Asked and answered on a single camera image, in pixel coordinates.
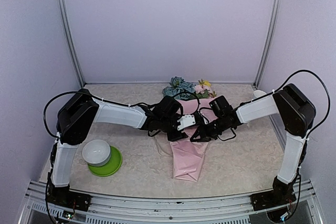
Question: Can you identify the yellow fake flower stem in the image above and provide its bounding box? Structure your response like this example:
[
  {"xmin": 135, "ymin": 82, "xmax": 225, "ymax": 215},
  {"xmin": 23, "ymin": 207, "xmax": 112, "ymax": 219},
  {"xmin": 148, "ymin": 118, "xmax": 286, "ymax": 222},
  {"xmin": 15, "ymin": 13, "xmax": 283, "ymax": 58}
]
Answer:
[{"xmin": 203, "ymin": 80, "xmax": 211, "ymax": 87}]

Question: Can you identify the blue fake flower bunch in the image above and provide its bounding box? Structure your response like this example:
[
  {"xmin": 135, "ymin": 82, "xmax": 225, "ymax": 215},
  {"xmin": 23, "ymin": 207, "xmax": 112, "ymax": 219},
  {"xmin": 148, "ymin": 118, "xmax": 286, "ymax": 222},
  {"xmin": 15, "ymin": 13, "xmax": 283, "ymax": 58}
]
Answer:
[{"xmin": 162, "ymin": 77, "xmax": 196, "ymax": 101}]

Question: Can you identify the green plastic plate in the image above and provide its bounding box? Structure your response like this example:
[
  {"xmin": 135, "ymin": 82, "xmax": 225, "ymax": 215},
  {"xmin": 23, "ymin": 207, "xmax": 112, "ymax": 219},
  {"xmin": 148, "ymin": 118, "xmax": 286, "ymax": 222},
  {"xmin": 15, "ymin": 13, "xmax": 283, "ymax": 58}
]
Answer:
[{"xmin": 88, "ymin": 146, "xmax": 122, "ymax": 177}]

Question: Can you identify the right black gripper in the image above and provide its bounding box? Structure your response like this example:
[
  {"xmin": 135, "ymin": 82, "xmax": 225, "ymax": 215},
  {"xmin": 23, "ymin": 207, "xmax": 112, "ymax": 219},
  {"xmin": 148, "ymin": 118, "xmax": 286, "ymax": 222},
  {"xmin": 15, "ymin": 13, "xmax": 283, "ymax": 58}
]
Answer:
[{"xmin": 190, "ymin": 115, "xmax": 228, "ymax": 142}]

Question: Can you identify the right aluminium frame post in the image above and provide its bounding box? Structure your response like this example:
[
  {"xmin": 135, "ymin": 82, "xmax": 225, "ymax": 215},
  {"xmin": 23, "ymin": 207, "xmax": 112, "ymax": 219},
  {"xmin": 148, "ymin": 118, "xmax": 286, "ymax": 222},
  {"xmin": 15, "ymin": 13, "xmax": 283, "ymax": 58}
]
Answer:
[{"xmin": 253, "ymin": 0, "xmax": 281, "ymax": 88}]

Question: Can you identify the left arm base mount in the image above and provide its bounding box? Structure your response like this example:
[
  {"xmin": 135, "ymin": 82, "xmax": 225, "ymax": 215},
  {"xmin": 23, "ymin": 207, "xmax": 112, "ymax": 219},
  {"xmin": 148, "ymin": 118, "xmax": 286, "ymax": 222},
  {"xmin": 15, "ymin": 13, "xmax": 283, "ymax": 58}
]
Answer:
[{"xmin": 47, "ymin": 190, "xmax": 91, "ymax": 212}]

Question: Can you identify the pink wrapping paper sheet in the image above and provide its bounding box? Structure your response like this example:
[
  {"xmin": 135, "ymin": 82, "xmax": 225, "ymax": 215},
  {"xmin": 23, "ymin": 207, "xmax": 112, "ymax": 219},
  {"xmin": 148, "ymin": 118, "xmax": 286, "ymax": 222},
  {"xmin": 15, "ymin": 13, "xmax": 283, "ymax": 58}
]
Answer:
[{"xmin": 170, "ymin": 98, "xmax": 217, "ymax": 182}]

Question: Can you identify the left aluminium frame post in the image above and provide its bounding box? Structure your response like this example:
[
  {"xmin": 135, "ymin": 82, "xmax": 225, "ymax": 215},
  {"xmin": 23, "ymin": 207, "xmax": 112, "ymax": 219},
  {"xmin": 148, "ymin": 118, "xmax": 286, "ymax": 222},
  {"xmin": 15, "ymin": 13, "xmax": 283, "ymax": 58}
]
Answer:
[{"xmin": 57, "ymin": 0, "xmax": 86, "ymax": 88}]

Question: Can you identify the beige printed ribbon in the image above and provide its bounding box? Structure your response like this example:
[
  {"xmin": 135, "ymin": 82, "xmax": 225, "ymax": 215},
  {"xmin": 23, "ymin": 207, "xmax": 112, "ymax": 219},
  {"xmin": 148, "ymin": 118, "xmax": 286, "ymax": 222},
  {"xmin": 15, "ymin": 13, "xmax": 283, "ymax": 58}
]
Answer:
[{"xmin": 154, "ymin": 126, "xmax": 208, "ymax": 157}]

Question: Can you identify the light blue mug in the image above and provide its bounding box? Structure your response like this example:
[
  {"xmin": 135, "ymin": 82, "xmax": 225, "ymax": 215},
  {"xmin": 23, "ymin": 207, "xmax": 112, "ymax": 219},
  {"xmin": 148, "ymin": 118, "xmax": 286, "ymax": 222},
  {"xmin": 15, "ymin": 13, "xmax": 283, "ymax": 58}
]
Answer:
[{"xmin": 253, "ymin": 90, "xmax": 266, "ymax": 99}]

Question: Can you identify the white ceramic bowl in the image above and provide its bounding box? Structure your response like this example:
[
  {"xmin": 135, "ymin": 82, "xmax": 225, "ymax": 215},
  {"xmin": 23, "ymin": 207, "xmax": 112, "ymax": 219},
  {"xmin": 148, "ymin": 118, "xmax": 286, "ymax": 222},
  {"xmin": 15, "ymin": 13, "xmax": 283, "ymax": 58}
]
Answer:
[{"xmin": 82, "ymin": 140, "xmax": 111, "ymax": 167}]

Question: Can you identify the aluminium frame post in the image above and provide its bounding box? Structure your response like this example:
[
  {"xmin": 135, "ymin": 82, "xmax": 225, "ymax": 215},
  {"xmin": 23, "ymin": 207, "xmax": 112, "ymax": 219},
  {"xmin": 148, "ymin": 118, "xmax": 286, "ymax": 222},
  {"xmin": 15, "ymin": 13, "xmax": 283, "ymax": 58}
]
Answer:
[
  {"xmin": 57, "ymin": 0, "xmax": 86, "ymax": 88},
  {"xmin": 253, "ymin": 0, "xmax": 281, "ymax": 88}
]

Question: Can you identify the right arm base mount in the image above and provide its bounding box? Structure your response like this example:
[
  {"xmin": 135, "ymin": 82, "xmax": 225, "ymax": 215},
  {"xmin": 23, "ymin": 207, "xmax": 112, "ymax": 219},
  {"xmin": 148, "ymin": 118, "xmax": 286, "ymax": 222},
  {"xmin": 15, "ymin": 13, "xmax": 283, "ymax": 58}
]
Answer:
[{"xmin": 250, "ymin": 190, "xmax": 296, "ymax": 211}]

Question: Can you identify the pale pink fake flower stem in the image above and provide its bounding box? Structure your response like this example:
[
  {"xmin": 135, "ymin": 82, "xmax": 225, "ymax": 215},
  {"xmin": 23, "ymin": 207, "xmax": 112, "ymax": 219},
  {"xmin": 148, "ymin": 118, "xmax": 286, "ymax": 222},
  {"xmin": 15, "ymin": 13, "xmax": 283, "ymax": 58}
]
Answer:
[{"xmin": 194, "ymin": 79, "xmax": 217, "ymax": 99}]

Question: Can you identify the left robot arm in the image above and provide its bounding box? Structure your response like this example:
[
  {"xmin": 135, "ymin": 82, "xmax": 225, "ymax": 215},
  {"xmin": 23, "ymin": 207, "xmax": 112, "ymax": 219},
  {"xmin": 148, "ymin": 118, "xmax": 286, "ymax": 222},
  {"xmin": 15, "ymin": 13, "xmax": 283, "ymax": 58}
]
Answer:
[{"xmin": 48, "ymin": 89, "xmax": 195, "ymax": 206}]

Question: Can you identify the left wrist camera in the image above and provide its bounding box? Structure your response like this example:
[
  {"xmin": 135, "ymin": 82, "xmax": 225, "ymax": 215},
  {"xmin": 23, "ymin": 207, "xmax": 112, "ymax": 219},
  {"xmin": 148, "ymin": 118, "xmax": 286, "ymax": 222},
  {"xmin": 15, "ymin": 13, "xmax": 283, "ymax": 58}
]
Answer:
[{"xmin": 177, "ymin": 114, "xmax": 196, "ymax": 131}]

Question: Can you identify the front aluminium rail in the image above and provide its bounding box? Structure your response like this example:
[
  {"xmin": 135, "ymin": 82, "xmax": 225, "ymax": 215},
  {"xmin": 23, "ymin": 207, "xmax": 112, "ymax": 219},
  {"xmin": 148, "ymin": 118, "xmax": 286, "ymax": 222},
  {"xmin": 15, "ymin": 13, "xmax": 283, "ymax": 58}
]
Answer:
[{"xmin": 17, "ymin": 180, "xmax": 327, "ymax": 223}]

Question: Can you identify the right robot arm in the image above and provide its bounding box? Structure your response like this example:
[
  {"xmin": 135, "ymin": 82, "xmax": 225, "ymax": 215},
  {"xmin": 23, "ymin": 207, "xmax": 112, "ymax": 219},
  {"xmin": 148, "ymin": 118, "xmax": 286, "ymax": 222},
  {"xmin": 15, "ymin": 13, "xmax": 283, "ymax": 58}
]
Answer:
[{"xmin": 190, "ymin": 83, "xmax": 316, "ymax": 205}]

